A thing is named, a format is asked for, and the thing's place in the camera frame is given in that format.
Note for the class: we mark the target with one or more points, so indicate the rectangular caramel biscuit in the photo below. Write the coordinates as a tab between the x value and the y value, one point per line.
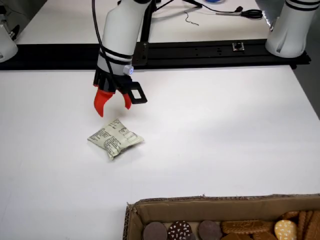
243	226

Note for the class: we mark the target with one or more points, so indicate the blue tape roll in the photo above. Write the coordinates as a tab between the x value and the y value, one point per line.
215	1

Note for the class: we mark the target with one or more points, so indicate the small black button module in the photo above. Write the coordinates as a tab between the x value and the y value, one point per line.
238	46

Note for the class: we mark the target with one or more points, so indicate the black camera stand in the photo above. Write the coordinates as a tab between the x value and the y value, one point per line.
147	22

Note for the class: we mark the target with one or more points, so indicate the brown cardboard box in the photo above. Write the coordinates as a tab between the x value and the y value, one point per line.
200	211

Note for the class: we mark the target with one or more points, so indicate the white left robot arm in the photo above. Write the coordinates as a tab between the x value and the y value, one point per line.
120	30

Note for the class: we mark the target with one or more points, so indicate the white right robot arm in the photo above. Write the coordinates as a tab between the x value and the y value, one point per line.
5	45

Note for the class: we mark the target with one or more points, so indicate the pale green printed snack packet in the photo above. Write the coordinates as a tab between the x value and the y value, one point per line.
115	140

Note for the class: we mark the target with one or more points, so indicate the speckled chocolate round cookie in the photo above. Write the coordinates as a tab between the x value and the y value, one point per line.
180	231

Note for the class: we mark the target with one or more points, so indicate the yellow sesame oval cookie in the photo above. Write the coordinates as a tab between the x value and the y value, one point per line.
285	230

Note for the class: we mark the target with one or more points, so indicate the black aluminium rail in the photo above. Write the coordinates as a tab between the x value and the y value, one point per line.
200	53

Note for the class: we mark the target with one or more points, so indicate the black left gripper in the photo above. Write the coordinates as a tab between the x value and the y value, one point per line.
120	83

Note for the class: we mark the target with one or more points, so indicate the grey metal bracket plate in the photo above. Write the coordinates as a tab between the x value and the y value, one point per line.
140	53

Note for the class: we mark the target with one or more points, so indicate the plain brown round cookie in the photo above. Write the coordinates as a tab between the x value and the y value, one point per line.
210	231
155	232

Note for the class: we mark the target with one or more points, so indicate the ribbed caramel biscuit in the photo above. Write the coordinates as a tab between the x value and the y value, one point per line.
313	225
301	222

